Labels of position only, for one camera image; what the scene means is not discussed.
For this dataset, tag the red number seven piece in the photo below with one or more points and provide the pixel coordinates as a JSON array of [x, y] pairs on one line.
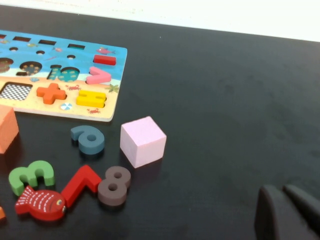
[[80, 185]]

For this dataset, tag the light pink wooden cube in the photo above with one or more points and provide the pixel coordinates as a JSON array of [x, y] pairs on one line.
[[142, 141]]

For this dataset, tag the blue-grey number nine piece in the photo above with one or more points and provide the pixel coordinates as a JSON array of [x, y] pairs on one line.
[[97, 145]]

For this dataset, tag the red minus sign piece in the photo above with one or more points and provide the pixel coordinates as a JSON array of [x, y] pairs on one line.
[[105, 60]]

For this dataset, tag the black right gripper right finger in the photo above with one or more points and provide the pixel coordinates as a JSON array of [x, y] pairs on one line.
[[306, 205]]

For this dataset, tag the yellow equals sign piece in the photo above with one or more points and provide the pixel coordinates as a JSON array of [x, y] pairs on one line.
[[91, 101]]

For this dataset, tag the pink greater-than sign piece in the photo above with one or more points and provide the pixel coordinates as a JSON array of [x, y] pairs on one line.
[[100, 77]]

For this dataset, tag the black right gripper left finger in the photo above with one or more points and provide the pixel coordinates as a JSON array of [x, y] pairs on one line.
[[275, 217]]

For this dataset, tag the brown number eight piece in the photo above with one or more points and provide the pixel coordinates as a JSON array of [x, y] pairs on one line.
[[113, 197]]

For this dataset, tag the blue wooden number puzzle board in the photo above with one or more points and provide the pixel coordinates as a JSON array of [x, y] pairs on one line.
[[82, 50]]

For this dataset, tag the orange plus sign piece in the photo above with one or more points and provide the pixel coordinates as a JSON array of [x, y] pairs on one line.
[[51, 93]]

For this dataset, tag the salmon orange wooden cube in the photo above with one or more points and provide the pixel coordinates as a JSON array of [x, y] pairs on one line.
[[7, 130]]

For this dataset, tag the green number three piece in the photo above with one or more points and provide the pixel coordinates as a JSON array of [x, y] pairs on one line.
[[17, 180]]

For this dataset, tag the red wooden fish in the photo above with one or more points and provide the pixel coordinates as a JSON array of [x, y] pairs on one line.
[[41, 202]]

